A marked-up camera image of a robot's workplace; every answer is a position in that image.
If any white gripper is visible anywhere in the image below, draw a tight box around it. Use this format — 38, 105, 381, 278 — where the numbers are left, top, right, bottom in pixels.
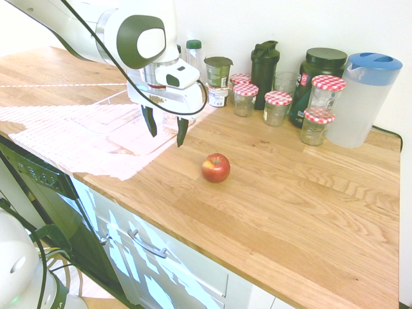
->
126, 68, 201, 149

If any red apple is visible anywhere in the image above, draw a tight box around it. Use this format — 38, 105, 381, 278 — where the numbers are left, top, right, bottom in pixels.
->
201, 153, 231, 183

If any clear plastic container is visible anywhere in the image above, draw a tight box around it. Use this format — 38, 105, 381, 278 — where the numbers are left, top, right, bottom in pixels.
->
70, 89, 198, 157

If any white yoghurt cup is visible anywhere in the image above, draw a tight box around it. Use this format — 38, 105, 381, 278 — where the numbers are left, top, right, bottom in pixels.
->
205, 84, 233, 108

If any green yoghurt cup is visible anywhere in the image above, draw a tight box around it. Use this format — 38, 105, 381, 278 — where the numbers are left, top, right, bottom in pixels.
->
203, 56, 234, 88

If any clear bottle with green cap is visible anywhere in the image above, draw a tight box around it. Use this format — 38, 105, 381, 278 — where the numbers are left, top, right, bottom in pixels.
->
185, 39, 205, 78

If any glass jar red checkered lid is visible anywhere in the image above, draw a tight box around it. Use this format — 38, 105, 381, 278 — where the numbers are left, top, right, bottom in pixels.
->
263, 90, 293, 127
307, 75, 348, 118
229, 73, 252, 104
232, 83, 259, 117
299, 109, 336, 147

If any black shaker bottle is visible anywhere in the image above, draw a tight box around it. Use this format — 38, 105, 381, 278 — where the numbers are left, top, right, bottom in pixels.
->
250, 40, 281, 111

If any clear drinking glass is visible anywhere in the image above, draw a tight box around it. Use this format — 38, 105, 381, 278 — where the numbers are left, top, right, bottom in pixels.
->
272, 71, 299, 97

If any black dishwasher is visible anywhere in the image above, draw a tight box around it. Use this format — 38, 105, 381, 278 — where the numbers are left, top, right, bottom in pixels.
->
0, 135, 127, 301

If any white cabinet drawer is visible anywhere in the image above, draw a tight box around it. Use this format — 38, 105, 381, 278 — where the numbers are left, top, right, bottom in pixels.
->
92, 189, 230, 299

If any black protein powder tub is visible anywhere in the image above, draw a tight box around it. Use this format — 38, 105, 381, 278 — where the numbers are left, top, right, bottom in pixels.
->
288, 47, 349, 129

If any translucent pitcher with blue lid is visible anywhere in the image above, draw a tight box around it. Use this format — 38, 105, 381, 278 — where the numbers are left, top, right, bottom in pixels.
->
324, 52, 404, 149

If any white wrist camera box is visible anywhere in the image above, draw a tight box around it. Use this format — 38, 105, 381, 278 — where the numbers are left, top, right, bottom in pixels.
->
155, 61, 201, 91

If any silver drawer handle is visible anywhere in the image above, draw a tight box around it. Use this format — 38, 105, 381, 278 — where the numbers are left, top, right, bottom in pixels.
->
127, 229, 169, 259

